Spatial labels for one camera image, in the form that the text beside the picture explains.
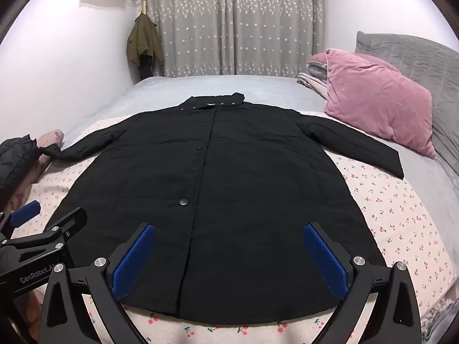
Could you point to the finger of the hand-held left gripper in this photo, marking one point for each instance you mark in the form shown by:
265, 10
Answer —
68, 222
25, 213

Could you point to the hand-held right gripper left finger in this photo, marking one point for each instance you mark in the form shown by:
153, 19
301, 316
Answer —
132, 261

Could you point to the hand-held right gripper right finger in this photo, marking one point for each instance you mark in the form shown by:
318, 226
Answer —
326, 261

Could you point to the black long coat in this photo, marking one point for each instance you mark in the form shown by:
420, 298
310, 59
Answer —
233, 186

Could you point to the dark quilted garment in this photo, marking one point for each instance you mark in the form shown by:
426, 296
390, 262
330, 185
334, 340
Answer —
16, 157

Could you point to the pink printed bolster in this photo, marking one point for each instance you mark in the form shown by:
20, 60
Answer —
52, 138

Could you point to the cherry print sheet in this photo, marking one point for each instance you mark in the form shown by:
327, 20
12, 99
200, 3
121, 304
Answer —
394, 215

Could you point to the white fringed cloth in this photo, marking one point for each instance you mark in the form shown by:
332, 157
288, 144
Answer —
435, 322

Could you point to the pink velvet pillow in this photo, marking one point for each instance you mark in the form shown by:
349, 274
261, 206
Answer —
376, 96

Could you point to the black hanging garment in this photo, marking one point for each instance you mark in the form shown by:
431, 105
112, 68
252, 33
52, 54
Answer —
146, 66

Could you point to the beige folded cloth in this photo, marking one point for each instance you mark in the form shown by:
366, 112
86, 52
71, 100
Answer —
312, 82

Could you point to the olive green hanging jacket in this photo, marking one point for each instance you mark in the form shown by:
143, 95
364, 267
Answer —
143, 36

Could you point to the grey quilted headboard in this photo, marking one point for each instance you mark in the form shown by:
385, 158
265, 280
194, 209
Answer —
423, 57

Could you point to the wall coat hook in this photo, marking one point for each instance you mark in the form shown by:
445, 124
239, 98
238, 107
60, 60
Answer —
144, 7

